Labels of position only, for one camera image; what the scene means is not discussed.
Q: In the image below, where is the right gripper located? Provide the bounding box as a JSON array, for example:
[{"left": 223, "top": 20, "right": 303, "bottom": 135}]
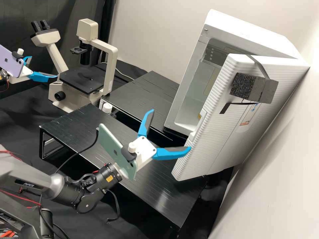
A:
[{"left": 128, "top": 109, "right": 192, "bottom": 172}]

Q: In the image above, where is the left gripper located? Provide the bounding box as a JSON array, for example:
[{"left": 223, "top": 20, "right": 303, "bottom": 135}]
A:
[{"left": 9, "top": 55, "right": 58, "bottom": 84}]

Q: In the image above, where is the incubator door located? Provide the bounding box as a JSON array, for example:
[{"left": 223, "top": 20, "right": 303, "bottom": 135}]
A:
[{"left": 171, "top": 53, "right": 311, "bottom": 182}]

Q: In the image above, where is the white incubator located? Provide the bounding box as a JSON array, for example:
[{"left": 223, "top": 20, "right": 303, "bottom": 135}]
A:
[{"left": 163, "top": 9, "right": 303, "bottom": 140}]

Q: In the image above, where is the black platform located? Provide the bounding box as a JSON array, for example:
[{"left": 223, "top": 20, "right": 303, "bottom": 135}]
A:
[
  {"left": 99, "top": 70, "right": 190, "bottom": 140},
  {"left": 39, "top": 103, "right": 207, "bottom": 236}
]

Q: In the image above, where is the cream microscope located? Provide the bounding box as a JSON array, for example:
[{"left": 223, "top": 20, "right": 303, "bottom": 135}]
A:
[{"left": 30, "top": 19, "right": 119, "bottom": 114}]

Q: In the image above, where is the left wrist camera phone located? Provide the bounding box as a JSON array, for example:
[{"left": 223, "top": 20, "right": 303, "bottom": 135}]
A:
[{"left": 0, "top": 44, "right": 25, "bottom": 78}]

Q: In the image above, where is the wrist camera phone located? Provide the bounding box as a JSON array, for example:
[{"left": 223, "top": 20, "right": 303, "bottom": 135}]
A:
[
  {"left": 0, "top": 44, "right": 25, "bottom": 78},
  {"left": 98, "top": 123, "right": 138, "bottom": 181}
]

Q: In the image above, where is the right wrist camera phone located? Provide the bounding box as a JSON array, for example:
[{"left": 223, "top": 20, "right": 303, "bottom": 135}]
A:
[{"left": 98, "top": 123, "right": 138, "bottom": 181}]

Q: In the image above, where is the white cable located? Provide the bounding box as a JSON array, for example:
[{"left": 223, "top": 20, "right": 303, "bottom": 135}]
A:
[{"left": 115, "top": 68, "right": 135, "bottom": 82}]

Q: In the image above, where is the black cable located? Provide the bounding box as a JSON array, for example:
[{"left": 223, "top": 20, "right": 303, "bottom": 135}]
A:
[
  {"left": 103, "top": 189, "right": 121, "bottom": 222},
  {"left": 53, "top": 127, "right": 100, "bottom": 175}
]

